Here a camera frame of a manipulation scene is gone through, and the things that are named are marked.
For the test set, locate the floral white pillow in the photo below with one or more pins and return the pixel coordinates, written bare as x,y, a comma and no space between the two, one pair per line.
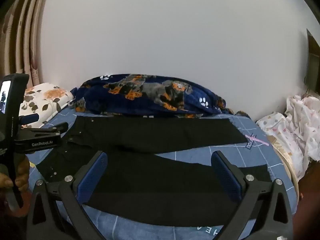
46,100

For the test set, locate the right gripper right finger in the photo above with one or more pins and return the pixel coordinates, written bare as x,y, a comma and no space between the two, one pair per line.
274,219

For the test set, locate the white patterned crumpled cloth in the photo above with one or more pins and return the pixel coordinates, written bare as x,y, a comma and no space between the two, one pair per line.
296,131

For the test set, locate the dark wall-mounted object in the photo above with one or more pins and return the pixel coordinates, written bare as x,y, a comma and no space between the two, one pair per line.
311,79

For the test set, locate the blue grid bed sheet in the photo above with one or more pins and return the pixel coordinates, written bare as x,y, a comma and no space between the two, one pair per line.
114,227

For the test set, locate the beige striped curtain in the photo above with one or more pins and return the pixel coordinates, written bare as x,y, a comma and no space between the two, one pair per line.
20,38

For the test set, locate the navy dog print blanket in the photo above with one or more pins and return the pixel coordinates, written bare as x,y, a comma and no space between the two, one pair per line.
142,94

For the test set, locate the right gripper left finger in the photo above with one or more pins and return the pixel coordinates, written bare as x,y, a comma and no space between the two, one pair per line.
56,210

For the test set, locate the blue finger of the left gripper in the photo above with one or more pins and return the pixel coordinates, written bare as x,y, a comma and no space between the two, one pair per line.
28,119

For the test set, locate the black pants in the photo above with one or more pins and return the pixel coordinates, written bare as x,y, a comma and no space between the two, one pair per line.
159,171

